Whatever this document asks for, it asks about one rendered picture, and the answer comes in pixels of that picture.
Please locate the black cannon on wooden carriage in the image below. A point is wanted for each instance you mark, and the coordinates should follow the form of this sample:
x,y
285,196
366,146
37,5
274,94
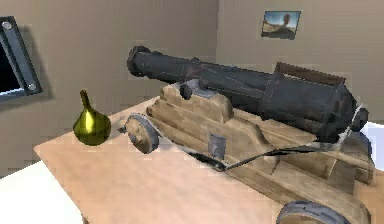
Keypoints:
x,y
233,133

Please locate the light wooden table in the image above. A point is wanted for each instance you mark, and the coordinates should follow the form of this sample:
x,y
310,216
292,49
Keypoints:
x,y
133,186

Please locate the yellow green bulb vase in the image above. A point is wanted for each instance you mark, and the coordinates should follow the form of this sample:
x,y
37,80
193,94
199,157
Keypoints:
x,y
91,128

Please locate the brown wooden chair back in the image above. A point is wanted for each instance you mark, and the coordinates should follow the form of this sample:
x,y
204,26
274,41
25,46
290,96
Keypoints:
x,y
310,74

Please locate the framed desert landscape picture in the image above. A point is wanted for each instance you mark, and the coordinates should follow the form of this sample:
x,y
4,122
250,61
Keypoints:
x,y
280,25

